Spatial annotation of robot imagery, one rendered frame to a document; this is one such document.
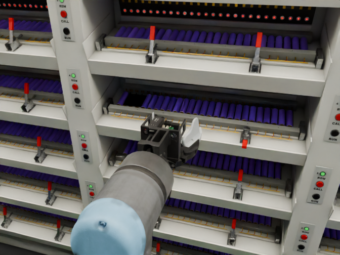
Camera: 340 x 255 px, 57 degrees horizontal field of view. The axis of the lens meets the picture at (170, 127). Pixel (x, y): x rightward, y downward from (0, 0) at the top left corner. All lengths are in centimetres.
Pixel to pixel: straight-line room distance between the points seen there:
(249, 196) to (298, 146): 22
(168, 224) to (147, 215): 76
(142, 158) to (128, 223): 12
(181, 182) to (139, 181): 60
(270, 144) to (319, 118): 14
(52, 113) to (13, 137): 29
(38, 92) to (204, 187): 64
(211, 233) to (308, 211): 34
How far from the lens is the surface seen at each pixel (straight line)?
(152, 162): 47
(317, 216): 101
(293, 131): 90
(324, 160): 90
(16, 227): 159
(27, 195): 141
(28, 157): 126
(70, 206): 130
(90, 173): 110
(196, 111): 94
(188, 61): 83
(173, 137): 55
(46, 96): 113
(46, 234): 151
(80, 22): 89
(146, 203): 42
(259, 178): 102
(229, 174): 102
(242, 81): 80
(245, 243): 115
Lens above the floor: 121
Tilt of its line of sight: 29 degrees down
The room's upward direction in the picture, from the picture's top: straight up
